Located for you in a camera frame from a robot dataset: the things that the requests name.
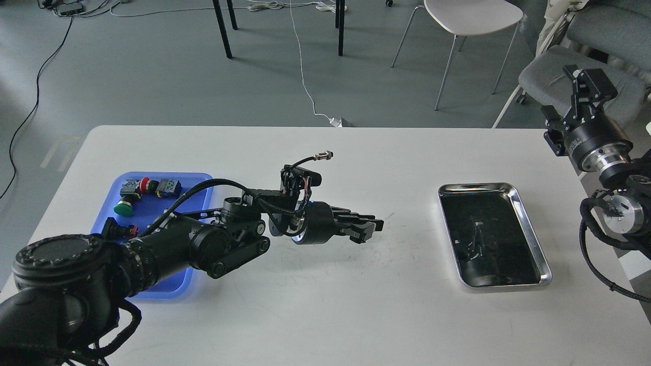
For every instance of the red push button switch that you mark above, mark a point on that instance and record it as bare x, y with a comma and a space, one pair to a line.
148, 186

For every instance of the white power adapter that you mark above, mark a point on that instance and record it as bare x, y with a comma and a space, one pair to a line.
340, 122

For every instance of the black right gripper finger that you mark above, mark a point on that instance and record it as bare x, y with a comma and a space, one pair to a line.
591, 88
555, 128

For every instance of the blue plastic tray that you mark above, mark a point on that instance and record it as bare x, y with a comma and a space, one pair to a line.
146, 210

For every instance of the black selector switch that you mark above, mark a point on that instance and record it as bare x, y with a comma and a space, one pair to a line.
119, 230

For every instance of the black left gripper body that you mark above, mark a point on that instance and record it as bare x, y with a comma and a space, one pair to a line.
319, 223

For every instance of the green push button switch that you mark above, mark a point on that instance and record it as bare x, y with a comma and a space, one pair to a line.
129, 194

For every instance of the grey upholstered chair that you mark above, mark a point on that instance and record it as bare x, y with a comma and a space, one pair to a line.
546, 82

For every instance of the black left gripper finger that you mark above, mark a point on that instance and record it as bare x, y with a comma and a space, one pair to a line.
346, 216
359, 232

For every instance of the silver metal tray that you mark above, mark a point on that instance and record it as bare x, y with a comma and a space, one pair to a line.
493, 241

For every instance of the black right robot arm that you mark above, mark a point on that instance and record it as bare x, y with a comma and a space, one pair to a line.
618, 214

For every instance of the black switch contact block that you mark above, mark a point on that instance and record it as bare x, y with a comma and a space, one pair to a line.
168, 188

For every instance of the white chair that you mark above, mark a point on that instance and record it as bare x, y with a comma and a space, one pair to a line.
468, 18

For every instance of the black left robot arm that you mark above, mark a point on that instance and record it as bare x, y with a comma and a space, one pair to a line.
72, 303

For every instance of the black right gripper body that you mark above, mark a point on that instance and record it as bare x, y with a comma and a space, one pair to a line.
594, 142

